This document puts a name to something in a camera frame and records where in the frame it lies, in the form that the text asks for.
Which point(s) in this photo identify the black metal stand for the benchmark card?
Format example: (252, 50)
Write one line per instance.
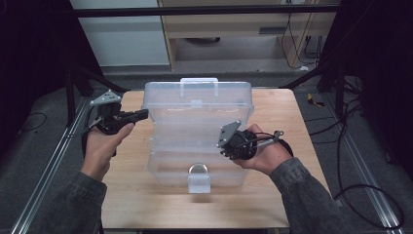
(69, 97)
(339, 94)

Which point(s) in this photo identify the grey tape piece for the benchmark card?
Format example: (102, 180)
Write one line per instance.
(339, 203)

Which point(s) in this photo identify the black curtain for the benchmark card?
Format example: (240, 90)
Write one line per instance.
(383, 81)
(32, 65)

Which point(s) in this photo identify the clear plastic storage box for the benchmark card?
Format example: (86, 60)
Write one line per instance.
(198, 130)

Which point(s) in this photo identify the round silver tin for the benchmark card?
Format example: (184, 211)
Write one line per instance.
(198, 168)

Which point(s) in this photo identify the light wooden cabinet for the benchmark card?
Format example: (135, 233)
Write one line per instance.
(233, 32)

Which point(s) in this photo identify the yellow and black floor object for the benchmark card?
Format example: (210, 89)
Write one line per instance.
(315, 101)

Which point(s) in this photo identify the black horizontal bar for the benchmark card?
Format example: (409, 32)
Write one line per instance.
(195, 11)

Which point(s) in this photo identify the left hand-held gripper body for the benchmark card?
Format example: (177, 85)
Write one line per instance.
(108, 120)

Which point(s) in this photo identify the person's left hand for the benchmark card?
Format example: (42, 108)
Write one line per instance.
(99, 152)

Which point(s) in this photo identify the metal floor rail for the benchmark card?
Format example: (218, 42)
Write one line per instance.
(48, 169)
(367, 182)

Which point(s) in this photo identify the person's right hand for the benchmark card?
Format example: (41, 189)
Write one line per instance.
(269, 156)

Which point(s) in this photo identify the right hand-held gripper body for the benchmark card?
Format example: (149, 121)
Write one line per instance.
(238, 146)

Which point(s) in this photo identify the white cabinet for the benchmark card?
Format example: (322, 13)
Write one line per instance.
(123, 39)

